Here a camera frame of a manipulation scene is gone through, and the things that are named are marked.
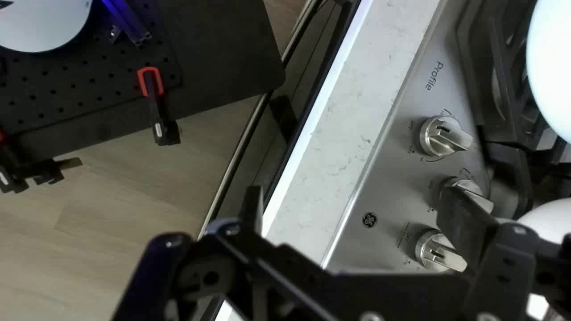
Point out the blue shiny bar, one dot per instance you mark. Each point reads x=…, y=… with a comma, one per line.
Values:
x=124, y=20

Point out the black gas stove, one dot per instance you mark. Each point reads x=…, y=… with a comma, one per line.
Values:
x=380, y=118

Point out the small white pot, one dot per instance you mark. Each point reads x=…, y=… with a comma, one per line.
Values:
x=553, y=71

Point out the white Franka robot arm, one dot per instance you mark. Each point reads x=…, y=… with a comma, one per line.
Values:
x=35, y=20

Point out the silver stove knob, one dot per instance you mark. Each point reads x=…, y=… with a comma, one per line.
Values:
x=442, y=135
x=474, y=189
x=437, y=250

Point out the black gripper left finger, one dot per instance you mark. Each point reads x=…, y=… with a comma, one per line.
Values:
x=196, y=278

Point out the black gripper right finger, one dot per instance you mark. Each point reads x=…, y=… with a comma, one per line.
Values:
x=505, y=273

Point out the large white pot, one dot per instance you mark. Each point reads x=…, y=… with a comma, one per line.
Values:
x=549, y=219

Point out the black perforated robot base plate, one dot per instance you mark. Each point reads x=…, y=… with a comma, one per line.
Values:
x=71, y=89

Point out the orange and black clamp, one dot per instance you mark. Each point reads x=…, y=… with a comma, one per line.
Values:
x=155, y=103

